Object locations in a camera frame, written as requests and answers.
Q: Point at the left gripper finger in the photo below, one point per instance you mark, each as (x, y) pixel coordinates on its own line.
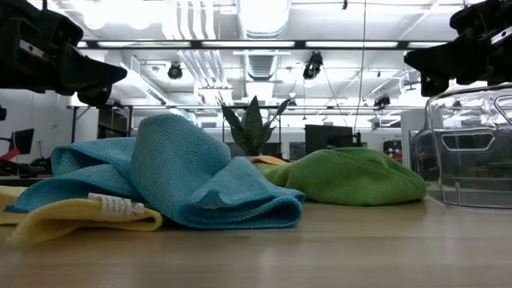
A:
(92, 76)
(96, 96)

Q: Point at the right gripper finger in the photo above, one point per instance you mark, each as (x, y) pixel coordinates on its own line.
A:
(444, 60)
(434, 85)

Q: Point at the clear plastic basket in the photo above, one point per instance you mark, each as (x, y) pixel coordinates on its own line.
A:
(472, 160)

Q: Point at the blue microfiber towel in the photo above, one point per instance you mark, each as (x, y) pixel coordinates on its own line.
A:
(176, 168)

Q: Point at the green microfiber towel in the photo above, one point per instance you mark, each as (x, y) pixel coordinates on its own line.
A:
(348, 176)

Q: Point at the yellow microfiber towel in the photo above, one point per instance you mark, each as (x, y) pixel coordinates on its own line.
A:
(60, 218)

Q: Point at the orange microfiber towel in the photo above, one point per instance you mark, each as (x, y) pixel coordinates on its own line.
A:
(268, 160)

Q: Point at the black shelving unit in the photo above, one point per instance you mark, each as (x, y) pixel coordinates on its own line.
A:
(114, 122)

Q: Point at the black overhead light bar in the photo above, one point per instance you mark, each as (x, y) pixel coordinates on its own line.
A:
(402, 44)

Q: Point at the black ceiling spotlight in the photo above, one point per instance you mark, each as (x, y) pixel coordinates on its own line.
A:
(382, 101)
(313, 65)
(174, 71)

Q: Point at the small black tilted monitor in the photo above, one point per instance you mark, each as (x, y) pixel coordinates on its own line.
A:
(22, 141)

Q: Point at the black background equipment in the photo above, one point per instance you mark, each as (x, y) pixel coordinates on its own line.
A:
(42, 166)

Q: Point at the red flat object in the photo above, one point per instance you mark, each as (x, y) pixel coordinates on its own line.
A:
(11, 154)

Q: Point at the wide black monitor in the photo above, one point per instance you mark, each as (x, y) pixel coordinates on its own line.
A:
(328, 138)

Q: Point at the potted plant in white pot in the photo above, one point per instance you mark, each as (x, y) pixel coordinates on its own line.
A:
(252, 128)

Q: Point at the silver ventilation duct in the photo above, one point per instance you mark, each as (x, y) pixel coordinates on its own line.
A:
(262, 20)

